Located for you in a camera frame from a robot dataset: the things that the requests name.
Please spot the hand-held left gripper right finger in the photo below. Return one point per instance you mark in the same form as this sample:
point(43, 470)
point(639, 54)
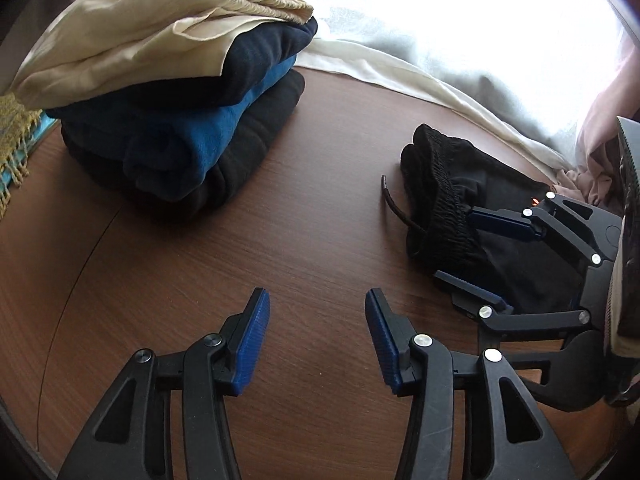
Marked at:
point(385, 340)

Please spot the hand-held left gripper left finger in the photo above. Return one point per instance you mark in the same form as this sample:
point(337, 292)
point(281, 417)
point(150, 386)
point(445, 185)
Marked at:
point(252, 345)

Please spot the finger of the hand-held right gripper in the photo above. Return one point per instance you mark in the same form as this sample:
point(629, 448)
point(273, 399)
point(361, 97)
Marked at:
point(470, 290)
point(500, 222)

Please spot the black pants with orange print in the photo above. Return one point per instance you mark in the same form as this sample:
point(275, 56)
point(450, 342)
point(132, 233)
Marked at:
point(440, 185)

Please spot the folded black fleece pants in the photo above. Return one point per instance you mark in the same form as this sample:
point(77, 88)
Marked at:
point(250, 140)

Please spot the folded blue pants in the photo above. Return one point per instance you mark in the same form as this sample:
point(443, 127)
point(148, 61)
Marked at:
point(200, 135)

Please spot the folded navy pants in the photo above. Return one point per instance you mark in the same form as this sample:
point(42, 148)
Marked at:
point(260, 55)

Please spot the folded cream pants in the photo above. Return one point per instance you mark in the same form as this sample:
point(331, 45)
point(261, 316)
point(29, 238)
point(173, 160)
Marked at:
point(125, 35)

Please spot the grey-brown drape curtain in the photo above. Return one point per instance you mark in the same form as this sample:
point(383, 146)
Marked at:
point(595, 180)

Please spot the white sheer curtain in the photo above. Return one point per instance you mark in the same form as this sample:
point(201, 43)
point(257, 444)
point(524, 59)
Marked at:
point(450, 60)

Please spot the teal mat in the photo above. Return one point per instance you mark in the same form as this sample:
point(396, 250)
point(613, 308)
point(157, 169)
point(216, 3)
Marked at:
point(35, 132)

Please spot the yellow fringed woven cloth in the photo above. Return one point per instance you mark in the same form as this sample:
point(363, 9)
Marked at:
point(12, 130)

